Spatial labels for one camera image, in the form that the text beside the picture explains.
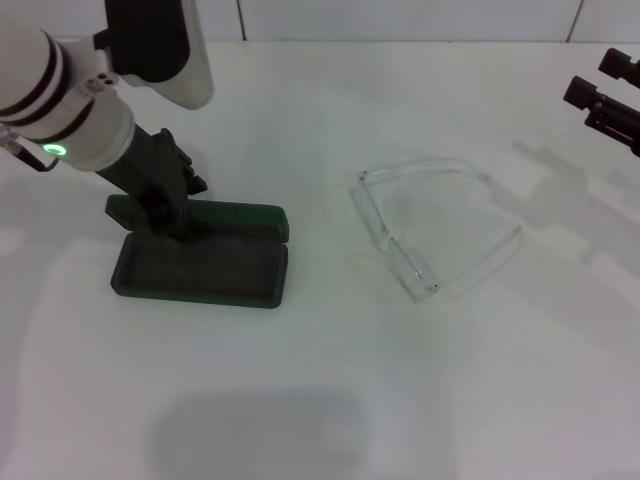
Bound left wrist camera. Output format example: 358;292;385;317
92;0;215;111

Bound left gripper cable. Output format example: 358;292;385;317
0;127;56;174

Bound clear white glasses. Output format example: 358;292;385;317
344;157;524;304

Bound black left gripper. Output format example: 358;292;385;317
94;124;208;246

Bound green glasses case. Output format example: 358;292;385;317
107;193;292;312

